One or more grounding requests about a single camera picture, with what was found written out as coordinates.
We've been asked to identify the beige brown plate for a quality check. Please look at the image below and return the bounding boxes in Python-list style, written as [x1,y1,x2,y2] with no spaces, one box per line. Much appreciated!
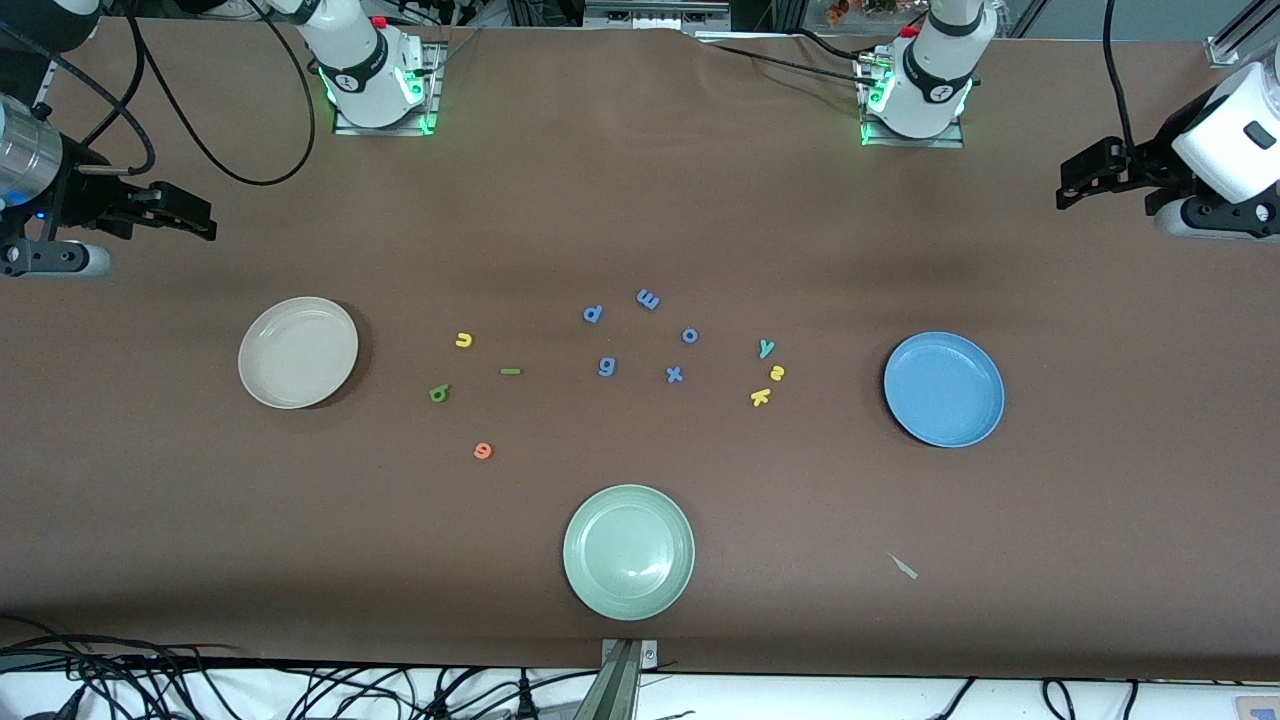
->
[238,296,360,410]

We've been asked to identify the blue plate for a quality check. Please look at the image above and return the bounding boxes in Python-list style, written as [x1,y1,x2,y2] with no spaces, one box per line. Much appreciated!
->
[883,331,1006,448]

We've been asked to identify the brown table cover sheet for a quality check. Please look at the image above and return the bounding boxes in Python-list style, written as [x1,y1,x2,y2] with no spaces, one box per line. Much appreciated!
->
[0,15,1280,683]

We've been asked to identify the grey power strip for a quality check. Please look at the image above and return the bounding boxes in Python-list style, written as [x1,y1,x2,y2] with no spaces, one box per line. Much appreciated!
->
[585,0,731,31]

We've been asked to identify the pale green plate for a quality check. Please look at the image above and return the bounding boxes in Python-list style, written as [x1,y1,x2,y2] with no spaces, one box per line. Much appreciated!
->
[562,484,696,622]

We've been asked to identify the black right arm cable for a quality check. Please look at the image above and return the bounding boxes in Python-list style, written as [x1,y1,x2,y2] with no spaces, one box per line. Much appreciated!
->
[0,0,317,187]

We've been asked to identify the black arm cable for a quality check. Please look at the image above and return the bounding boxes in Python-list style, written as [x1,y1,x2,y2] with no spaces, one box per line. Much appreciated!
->
[1102,0,1146,166]
[0,0,317,187]

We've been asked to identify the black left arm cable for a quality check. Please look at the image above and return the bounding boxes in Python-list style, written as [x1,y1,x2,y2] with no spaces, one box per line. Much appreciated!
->
[1102,0,1146,166]

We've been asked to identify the aluminium frame side profile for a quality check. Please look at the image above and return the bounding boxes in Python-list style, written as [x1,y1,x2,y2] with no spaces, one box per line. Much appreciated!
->
[28,45,61,111]

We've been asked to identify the aluminium frame corner profile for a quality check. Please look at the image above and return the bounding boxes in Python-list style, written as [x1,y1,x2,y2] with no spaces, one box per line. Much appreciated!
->
[1205,0,1280,69]

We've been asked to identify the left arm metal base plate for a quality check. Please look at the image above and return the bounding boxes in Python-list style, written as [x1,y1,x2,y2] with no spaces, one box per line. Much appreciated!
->
[858,50,966,149]

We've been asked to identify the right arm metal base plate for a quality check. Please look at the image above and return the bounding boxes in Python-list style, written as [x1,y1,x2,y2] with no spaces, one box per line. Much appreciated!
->
[332,40,447,137]

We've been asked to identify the black cable lying on table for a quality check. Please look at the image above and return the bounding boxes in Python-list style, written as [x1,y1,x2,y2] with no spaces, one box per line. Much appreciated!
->
[700,28,881,91]

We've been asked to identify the tangled black floor cables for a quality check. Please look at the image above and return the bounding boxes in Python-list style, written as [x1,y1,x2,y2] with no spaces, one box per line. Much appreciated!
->
[0,615,601,720]

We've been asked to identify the aluminium profile bracket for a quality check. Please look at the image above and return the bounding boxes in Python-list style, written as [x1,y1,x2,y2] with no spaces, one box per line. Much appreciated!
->
[600,638,659,720]

